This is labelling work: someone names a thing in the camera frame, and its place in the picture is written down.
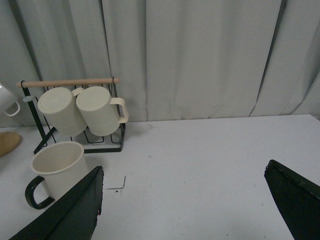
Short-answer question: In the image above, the grey curtain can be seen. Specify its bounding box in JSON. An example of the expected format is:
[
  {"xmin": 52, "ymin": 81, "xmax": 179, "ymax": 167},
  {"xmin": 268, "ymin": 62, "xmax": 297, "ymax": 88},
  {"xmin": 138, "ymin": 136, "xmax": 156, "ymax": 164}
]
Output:
[{"xmin": 0, "ymin": 0, "xmax": 320, "ymax": 122}]

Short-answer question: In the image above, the black wire mug rack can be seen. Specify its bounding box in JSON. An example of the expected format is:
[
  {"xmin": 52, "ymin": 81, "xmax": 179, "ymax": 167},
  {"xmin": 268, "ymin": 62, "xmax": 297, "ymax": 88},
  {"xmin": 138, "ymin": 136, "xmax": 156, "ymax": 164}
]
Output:
[{"xmin": 16, "ymin": 76, "xmax": 126, "ymax": 154}]

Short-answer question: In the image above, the cream ribbed mug left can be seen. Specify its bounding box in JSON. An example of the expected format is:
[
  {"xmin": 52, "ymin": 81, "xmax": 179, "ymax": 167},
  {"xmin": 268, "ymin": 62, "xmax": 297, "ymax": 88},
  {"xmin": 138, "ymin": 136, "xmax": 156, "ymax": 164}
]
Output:
[{"xmin": 38, "ymin": 87, "xmax": 87, "ymax": 137}]

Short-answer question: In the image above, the wooden mug tree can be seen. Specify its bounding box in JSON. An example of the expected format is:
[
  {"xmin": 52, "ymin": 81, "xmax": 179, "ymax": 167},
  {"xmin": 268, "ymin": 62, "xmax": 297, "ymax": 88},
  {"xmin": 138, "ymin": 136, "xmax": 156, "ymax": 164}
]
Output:
[{"xmin": 0, "ymin": 131, "xmax": 22, "ymax": 157}]

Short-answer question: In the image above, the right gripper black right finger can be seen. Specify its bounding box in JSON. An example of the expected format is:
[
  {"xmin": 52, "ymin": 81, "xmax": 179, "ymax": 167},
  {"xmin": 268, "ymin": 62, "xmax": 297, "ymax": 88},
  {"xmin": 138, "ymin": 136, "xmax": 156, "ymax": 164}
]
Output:
[{"xmin": 264, "ymin": 159, "xmax": 320, "ymax": 240}]

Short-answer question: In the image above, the cream ribbed mug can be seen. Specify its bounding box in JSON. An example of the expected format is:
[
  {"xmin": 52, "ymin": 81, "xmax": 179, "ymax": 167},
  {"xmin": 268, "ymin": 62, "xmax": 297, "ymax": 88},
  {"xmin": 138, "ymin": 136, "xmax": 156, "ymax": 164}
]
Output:
[
  {"xmin": 38, "ymin": 87, "xmax": 87, "ymax": 137},
  {"xmin": 76, "ymin": 86, "xmax": 129, "ymax": 137}
]

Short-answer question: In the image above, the white mug on tree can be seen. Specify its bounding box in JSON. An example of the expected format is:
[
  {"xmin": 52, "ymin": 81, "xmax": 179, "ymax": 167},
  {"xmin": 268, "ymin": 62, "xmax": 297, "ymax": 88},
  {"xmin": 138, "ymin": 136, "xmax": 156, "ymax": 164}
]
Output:
[{"xmin": 0, "ymin": 84, "xmax": 21, "ymax": 117}]

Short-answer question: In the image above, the cream ribbed mug right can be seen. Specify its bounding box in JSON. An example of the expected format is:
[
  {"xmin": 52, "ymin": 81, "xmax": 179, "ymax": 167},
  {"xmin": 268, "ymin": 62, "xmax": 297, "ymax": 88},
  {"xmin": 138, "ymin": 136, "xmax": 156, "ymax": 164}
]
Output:
[{"xmin": 76, "ymin": 86, "xmax": 129, "ymax": 137}]

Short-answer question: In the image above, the cream cup black handle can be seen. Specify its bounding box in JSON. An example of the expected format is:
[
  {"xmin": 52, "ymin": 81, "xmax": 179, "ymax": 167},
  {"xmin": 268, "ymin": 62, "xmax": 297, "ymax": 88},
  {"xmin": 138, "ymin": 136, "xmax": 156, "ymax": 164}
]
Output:
[{"xmin": 24, "ymin": 141, "xmax": 90, "ymax": 210}]

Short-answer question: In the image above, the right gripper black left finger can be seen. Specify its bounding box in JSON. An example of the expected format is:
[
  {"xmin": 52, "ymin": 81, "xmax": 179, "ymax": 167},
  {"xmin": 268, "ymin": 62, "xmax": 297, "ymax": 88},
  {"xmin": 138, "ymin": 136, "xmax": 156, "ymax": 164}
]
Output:
[{"xmin": 11, "ymin": 166, "xmax": 104, "ymax": 240}]

